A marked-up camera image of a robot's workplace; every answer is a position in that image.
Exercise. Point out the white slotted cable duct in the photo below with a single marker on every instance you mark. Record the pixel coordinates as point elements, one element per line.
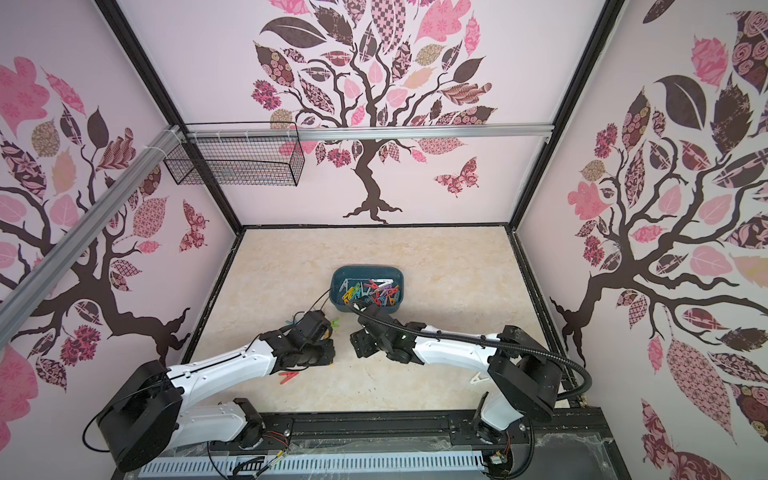
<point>312,465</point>

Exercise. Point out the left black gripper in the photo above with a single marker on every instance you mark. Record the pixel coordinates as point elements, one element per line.
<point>328,358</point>

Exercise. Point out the aluminium rail on back wall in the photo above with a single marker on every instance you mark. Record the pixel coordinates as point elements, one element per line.
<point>375,133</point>

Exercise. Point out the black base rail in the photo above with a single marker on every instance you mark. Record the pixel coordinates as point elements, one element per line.
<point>460,428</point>

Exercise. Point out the teal plastic storage box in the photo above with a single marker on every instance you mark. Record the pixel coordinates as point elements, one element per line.
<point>383,286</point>

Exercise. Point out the black wire mesh basket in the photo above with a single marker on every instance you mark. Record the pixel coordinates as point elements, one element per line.
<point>260,153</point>

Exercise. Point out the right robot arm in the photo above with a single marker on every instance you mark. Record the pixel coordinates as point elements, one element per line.
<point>527,378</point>

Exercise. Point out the yellow clothespin pile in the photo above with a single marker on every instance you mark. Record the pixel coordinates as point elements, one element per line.
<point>350,295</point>

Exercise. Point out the aluminium rail on left wall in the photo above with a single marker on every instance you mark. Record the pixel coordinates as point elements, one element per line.
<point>19,305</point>

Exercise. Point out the white clothespin near right base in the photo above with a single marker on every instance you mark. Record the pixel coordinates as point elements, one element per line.
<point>478,378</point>

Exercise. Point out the aluminium rail on wall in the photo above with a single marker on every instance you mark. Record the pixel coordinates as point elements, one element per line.
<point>19,305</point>
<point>375,133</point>

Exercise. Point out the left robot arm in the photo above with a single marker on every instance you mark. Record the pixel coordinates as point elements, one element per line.
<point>160,408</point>

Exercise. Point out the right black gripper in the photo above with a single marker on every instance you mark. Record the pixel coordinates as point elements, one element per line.
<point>364,342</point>

